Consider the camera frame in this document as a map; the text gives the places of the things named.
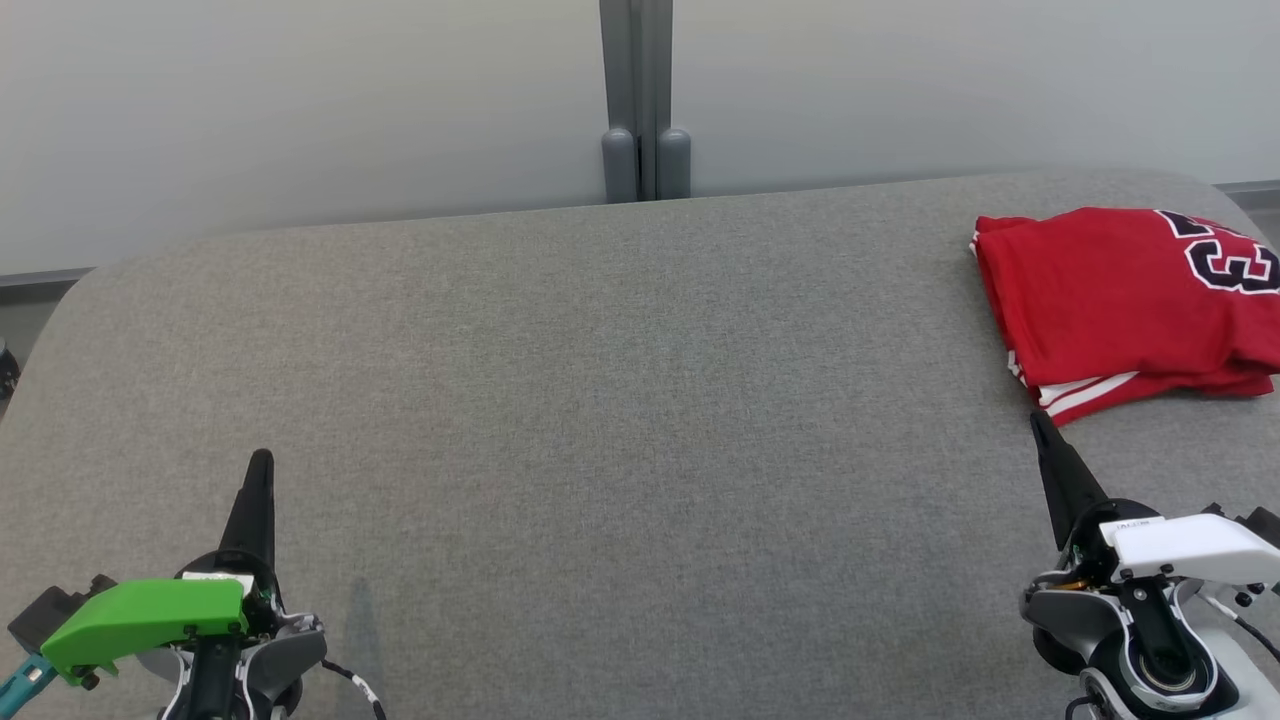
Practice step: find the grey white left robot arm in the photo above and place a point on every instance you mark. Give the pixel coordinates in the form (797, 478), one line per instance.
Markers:
(275, 665)

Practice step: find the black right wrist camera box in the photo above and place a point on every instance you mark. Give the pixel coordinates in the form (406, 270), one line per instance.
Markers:
(1262, 522)

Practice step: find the red basketball jersey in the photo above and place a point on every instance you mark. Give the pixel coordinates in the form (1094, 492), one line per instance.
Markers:
(1100, 290)

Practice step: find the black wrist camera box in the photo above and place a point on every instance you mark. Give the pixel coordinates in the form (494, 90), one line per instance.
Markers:
(45, 610)
(1262, 522)

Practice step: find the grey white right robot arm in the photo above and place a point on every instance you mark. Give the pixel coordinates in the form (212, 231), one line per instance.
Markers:
(1150, 650)

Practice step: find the grey double partition post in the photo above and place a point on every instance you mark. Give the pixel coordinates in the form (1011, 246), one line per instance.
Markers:
(640, 100)

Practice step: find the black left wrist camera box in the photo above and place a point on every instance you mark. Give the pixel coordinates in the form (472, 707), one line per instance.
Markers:
(45, 610)

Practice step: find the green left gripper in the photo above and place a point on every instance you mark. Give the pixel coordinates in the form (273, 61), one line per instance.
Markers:
(150, 615)

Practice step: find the small black floor object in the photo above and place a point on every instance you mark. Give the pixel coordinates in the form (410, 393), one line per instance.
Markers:
(6, 370)

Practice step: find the red shorts with white waistband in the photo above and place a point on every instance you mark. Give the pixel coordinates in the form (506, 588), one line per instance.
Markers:
(1085, 392)

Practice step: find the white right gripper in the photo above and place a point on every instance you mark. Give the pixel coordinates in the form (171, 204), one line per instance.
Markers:
(1190, 550)

